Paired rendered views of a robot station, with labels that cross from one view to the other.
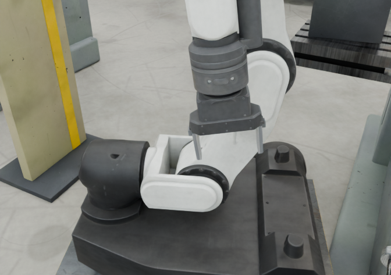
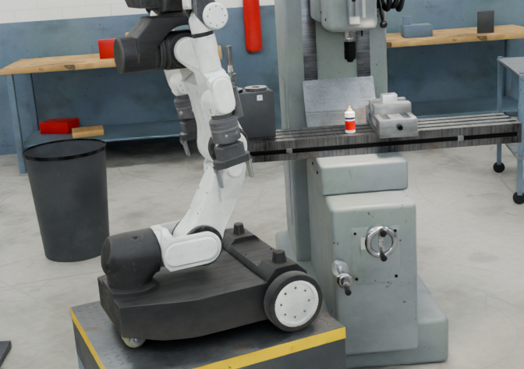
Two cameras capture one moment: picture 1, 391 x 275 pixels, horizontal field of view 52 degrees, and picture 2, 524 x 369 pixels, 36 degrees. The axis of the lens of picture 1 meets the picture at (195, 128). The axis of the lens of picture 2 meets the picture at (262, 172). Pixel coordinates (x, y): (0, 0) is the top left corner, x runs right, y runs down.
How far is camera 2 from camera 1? 1.90 m
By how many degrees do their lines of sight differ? 33
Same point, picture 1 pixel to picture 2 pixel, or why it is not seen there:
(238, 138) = (222, 195)
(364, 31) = (262, 129)
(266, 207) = (247, 256)
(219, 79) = (231, 133)
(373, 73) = (280, 155)
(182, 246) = (205, 288)
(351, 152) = not seen: hidden behind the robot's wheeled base
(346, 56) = (257, 147)
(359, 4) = (253, 111)
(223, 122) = (234, 159)
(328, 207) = not seen: hidden behind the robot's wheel
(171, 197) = (187, 253)
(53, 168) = not seen: outside the picture
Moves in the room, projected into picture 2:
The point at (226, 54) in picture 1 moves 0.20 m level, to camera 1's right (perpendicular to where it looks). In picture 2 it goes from (232, 120) to (288, 110)
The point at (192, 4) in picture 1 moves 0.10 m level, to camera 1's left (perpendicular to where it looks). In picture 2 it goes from (217, 98) to (187, 103)
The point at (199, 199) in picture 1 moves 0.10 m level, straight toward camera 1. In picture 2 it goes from (207, 249) to (220, 257)
